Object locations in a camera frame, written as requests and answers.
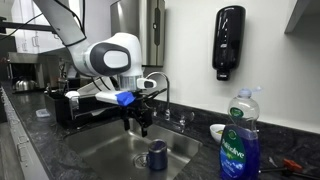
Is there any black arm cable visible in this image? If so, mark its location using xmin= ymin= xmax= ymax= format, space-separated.
xmin=52 ymin=0 xmax=88 ymax=48

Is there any stainless paper towel dispenser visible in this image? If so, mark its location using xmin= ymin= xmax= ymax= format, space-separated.
xmin=110 ymin=0 xmax=167 ymax=68

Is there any chrome gooseneck faucet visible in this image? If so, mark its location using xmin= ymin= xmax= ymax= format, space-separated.
xmin=145 ymin=71 xmax=196 ymax=133

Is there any dark blue mug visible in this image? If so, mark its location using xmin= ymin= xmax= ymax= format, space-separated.
xmin=146 ymin=138 xmax=169 ymax=172

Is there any blue dish soap bottle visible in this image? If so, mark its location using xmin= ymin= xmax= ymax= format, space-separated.
xmin=218 ymin=86 xmax=263 ymax=180

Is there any grey wall shelf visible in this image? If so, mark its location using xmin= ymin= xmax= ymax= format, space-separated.
xmin=283 ymin=0 xmax=320 ymax=35

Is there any small clear plastic container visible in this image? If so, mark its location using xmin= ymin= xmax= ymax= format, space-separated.
xmin=35 ymin=107 xmax=52 ymax=119

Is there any white wrist camera blue tape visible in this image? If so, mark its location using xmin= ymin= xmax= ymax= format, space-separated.
xmin=94 ymin=90 xmax=137 ymax=107

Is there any orange handled tool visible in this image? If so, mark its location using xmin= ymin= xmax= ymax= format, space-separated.
xmin=259 ymin=158 xmax=320 ymax=180

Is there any black dish rack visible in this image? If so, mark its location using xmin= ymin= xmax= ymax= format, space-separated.
xmin=44 ymin=87 xmax=129 ymax=130

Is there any round metal sink drain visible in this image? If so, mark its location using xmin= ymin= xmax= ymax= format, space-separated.
xmin=132 ymin=152 xmax=150 ymax=169

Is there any stainless steel sink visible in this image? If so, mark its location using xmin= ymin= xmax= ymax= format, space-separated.
xmin=64 ymin=117 xmax=204 ymax=180

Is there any small white bowl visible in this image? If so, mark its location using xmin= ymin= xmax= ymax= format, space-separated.
xmin=209 ymin=123 xmax=227 ymax=145

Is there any black robot mount frame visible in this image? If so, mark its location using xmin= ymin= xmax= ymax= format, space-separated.
xmin=0 ymin=15 xmax=58 ymax=35

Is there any black wall soap dispenser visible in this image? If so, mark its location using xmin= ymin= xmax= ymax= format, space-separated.
xmin=211 ymin=5 xmax=247 ymax=82

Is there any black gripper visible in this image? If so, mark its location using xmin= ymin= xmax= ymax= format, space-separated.
xmin=119 ymin=94 xmax=155 ymax=138

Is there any steel countertop appliance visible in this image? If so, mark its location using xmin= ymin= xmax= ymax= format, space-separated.
xmin=5 ymin=50 xmax=62 ymax=92

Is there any metal kettle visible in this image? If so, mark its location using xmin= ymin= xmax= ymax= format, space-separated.
xmin=12 ymin=76 xmax=38 ymax=93

